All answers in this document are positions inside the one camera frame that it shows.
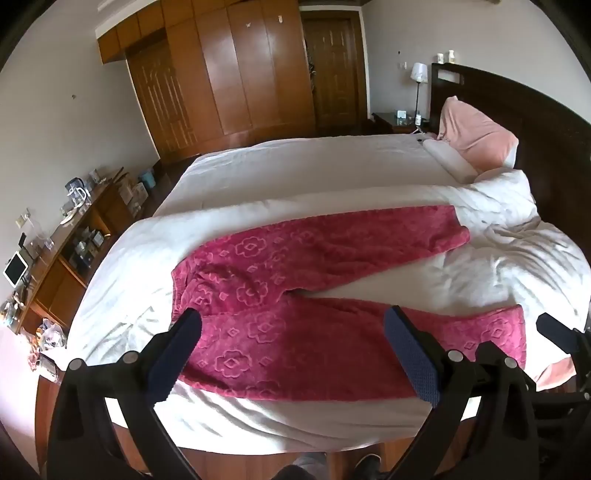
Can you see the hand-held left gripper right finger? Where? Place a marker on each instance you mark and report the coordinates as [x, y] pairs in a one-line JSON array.
[[411, 350]]

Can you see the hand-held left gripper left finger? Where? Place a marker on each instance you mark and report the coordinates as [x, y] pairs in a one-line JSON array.
[[173, 350]]

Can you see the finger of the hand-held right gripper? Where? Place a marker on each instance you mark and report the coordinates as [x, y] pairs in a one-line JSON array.
[[556, 328]]

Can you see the crimson fleece pants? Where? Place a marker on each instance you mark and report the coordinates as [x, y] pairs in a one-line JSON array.
[[277, 258]]

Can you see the pink cloth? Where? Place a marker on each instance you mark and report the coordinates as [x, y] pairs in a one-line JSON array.
[[556, 371]]

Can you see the white duvet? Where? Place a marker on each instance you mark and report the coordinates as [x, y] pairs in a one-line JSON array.
[[503, 258]]

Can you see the person's dark shoe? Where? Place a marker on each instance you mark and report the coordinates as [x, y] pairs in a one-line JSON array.
[[369, 467]]

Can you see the plastic bags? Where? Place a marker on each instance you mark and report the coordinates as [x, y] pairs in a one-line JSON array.
[[48, 339]]

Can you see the wooden sideboard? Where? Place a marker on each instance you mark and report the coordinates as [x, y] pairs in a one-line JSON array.
[[64, 281]]

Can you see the blue bin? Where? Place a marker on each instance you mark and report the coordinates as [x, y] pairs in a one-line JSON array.
[[147, 180]]

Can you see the white tablet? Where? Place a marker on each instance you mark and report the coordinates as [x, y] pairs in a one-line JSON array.
[[15, 269]]

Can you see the clear electric kettle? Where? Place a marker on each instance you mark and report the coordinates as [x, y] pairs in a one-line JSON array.
[[76, 194]]

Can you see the white pillow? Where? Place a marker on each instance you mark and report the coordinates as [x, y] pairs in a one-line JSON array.
[[450, 159]]

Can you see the dark wooden headboard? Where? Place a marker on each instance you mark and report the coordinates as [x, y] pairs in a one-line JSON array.
[[549, 129]]

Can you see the pink pillow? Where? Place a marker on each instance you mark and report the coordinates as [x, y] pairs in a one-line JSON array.
[[475, 134]]

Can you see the white bed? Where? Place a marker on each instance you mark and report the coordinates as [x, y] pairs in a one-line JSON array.
[[295, 161]]

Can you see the dark nightstand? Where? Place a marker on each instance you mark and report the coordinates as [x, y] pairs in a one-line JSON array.
[[392, 121]]

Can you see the white bedside lamp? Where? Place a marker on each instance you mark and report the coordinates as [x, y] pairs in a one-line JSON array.
[[419, 74]]

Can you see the wooden wardrobe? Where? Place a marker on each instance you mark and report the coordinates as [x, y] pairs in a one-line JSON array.
[[221, 69]]

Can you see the wooden door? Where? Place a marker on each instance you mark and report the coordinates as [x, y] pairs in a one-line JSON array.
[[334, 69]]

